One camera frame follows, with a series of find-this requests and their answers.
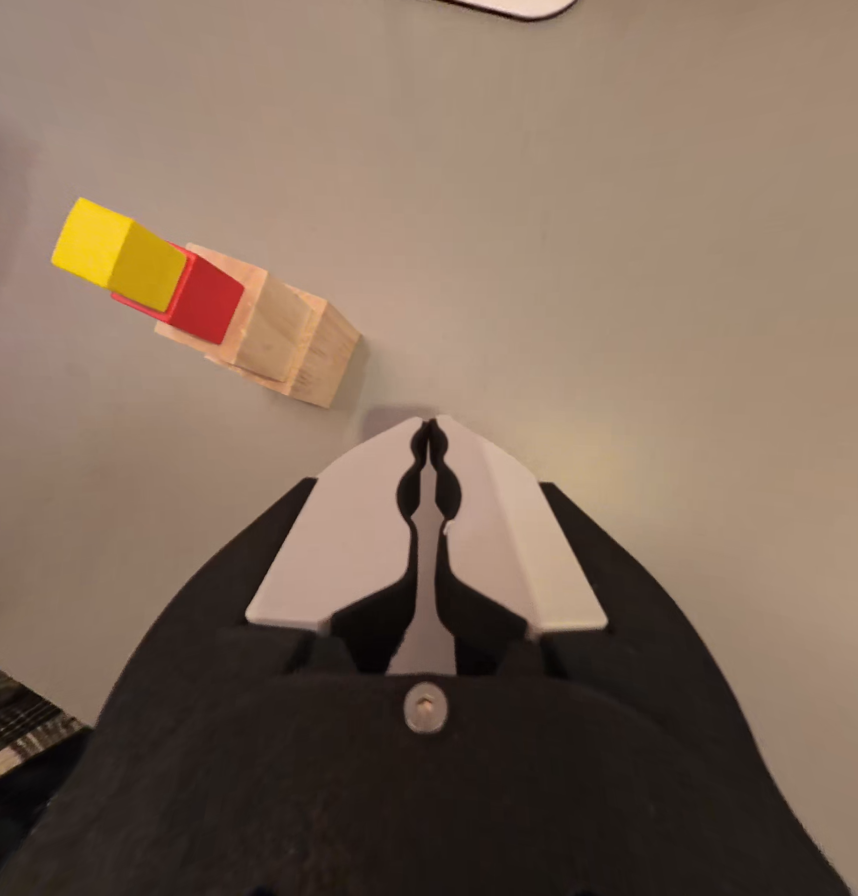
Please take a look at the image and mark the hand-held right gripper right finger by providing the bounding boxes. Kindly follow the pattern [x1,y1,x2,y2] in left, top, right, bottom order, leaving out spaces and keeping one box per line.
[429,413,609,674]

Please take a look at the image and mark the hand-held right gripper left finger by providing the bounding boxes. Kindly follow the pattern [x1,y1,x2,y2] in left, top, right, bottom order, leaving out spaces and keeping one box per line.
[244,417,430,674]

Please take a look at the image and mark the large natural wooden cube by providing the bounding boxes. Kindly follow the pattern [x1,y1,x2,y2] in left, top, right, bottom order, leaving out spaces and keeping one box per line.
[205,293,363,410]

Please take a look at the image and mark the small natural wooden cube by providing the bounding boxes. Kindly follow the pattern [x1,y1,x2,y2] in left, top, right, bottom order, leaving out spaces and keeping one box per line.
[153,242,312,385]

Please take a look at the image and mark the red wooden cube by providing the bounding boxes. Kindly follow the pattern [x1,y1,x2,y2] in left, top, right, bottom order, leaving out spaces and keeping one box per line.
[112,245,246,345]

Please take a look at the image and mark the yellow wooden cube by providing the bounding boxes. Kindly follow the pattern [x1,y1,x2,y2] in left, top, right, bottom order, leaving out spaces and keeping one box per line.
[51,197,188,314]

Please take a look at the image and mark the person's plaid shirt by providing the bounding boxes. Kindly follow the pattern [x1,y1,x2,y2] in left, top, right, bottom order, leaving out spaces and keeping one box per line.
[0,658,94,792]

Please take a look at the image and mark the white stand with wooden board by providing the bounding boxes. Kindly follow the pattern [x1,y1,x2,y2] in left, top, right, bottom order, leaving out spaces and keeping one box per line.
[436,0,581,23]

